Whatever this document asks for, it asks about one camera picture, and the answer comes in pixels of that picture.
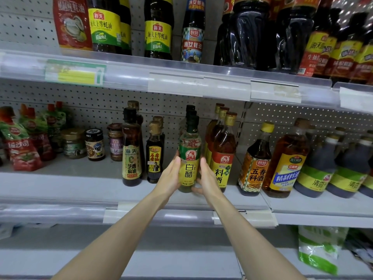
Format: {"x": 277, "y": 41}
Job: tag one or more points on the person's right hand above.
{"x": 211, "y": 184}

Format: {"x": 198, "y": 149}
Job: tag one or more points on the person's left hand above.
{"x": 168, "y": 180}

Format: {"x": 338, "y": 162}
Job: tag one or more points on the white metal store shelving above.
{"x": 58, "y": 183}

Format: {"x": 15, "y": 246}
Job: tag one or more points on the rice vinegar jug green label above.
{"x": 349, "y": 179}

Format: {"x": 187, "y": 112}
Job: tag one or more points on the soy sauce bottle red cap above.
{"x": 245, "y": 35}
{"x": 294, "y": 37}

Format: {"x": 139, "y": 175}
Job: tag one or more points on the person's left forearm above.
{"x": 111, "y": 242}

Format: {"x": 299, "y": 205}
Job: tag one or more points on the person's right forearm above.
{"x": 256, "y": 245}

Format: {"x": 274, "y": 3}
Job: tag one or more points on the row of dark red-capped bottles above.
{"x": 344, "y": 52}

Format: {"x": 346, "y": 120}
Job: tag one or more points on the dark bottle orange label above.
{"x": 254, "y": 172}

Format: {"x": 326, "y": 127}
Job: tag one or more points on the brown jar dark lid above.
{"x": 115, "y": 144}

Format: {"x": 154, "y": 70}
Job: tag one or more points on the amber bottle yellow red label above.
{"x": 217, "y": 109}

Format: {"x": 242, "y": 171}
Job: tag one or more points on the large amber cooking wine jug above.
{"x": 285, "y": 169}

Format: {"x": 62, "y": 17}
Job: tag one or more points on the dark-lidded glass jar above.
{"x": 95, "y": 147}

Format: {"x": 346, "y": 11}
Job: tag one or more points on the glass jar tan lid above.
{"x": 74, "y": 145}

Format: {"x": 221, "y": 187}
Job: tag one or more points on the white green bag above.
{"x": 319, "y": 247}

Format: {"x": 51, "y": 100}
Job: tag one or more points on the yellow green price tag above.
{"x": 76, "y": 72}

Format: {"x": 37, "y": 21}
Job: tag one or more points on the blue label dark bottle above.
{"x": 193, "y": 35}

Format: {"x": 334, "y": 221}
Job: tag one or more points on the green packet white blue label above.
{"x": 362, "y": 245}

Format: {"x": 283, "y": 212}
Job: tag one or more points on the blue white plastic bags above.
{"x": 6, "y": 230}

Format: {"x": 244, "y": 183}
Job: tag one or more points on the orange sauce bottle red cap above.
{"x": 73, "y": 23}

